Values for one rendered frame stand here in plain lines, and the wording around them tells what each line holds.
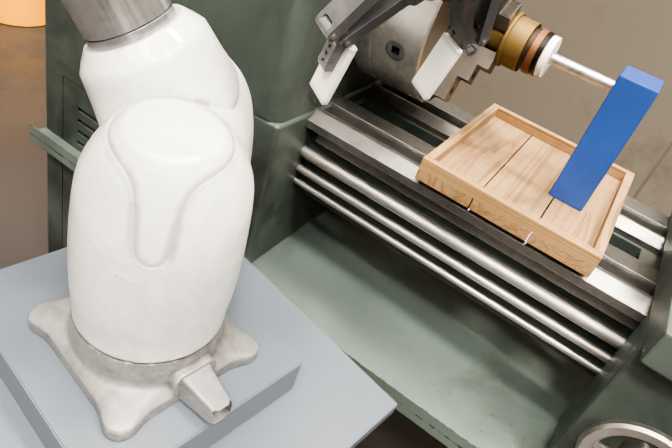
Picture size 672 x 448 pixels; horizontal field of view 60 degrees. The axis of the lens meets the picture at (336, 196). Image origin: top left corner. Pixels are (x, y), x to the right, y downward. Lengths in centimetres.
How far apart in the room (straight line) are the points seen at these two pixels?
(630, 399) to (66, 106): 118
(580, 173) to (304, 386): 56
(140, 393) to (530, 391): 78
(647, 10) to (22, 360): 293
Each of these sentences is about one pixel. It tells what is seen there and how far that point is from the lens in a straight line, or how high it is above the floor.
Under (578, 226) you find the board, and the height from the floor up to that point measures 89.
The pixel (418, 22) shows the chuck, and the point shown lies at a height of 109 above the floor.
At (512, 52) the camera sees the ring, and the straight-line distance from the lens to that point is 99.
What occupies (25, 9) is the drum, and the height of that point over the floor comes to 9.
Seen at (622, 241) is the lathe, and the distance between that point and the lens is 114.
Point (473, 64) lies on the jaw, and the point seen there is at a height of 103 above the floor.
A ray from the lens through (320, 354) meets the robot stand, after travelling 77.
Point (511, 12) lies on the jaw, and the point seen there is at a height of 113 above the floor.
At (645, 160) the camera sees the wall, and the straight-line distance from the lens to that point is 325.
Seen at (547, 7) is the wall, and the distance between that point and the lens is 331.
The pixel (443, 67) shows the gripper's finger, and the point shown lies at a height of 113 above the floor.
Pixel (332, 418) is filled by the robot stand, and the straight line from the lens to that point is 72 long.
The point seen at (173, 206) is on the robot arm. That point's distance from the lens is 48.
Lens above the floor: 133
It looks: 34 degrees down
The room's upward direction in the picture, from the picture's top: 19 degrees clockwise
